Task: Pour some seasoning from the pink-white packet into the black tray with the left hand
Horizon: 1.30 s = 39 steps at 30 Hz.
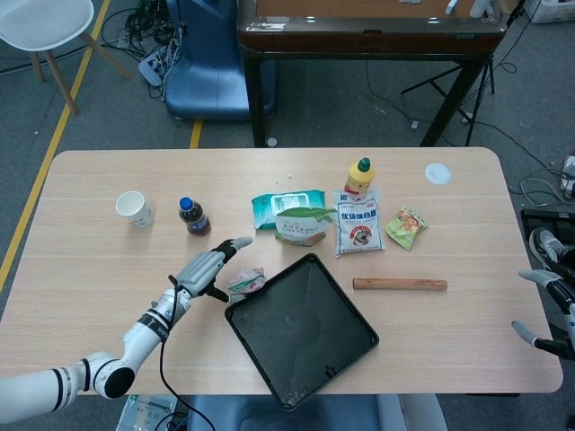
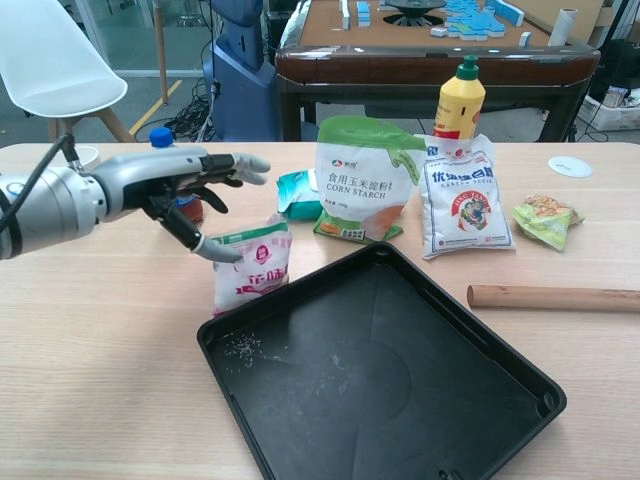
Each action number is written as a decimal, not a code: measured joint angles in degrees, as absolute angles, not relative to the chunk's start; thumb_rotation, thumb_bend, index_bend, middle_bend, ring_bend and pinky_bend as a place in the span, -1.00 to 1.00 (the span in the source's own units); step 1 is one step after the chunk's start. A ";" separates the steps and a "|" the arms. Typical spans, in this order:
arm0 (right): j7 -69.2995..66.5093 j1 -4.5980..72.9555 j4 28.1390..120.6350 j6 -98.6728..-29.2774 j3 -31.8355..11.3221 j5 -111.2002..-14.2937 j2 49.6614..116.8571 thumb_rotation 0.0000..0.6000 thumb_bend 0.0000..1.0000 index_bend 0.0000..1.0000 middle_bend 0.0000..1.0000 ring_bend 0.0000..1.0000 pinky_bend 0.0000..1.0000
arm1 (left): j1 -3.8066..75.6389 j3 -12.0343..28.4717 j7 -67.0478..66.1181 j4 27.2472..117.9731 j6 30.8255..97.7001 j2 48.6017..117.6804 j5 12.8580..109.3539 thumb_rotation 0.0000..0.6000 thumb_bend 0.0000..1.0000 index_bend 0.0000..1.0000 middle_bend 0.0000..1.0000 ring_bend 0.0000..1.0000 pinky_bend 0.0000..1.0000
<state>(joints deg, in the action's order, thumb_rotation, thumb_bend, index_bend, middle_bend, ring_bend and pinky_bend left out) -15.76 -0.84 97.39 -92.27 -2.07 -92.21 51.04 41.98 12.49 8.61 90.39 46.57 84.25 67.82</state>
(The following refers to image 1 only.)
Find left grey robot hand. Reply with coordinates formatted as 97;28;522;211
172;235;255;304

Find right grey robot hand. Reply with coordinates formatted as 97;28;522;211
511;268;575;360

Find small white pink packet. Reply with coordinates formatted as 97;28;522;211
227;267;266;303

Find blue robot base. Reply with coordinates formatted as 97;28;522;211
186;393;383;431

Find black square baking tray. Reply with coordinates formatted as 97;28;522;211
223;252;379;412

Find green snack packet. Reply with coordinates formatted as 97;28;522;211
385;205;429;251

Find cola bottle blue cap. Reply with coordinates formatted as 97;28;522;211
178;196;212;236

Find teal wet wipes pack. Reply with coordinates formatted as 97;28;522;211
250;189;326;233

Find grey sneaker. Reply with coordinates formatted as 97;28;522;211
528;226;562;268

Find white paper cup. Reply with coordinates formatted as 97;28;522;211
115;190;155;229

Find green white corn starch bag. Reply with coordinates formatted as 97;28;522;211
273;206;339;248

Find black box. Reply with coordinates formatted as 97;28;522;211
520;207;575;234

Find white floor device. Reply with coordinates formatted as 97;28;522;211
561;154;575;198

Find clear plastic bag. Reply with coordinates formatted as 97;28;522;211
117;393;190;431

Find white sugar bag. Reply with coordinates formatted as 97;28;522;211
332;186;387;259

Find wooden rolling pin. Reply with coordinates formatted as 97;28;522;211
352;277;449;292

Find white robot body part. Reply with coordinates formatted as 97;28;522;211
376;393;448;431

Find yellow bottle green cap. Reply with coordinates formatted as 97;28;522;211
343;156;376;201

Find white round table disc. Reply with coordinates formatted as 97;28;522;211
424;162;452;185

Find white power strip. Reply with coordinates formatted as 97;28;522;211
137;44;181;89

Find brown mahjong table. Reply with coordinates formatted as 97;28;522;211
235;0;507;148

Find black tripod stand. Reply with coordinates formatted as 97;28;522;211
401;44;498;147

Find white chair wooden legs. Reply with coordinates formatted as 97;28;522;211
0;0;136;116

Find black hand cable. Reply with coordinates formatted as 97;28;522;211
159;274;217;431

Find black cable bundle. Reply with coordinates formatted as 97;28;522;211
101;0;188;100

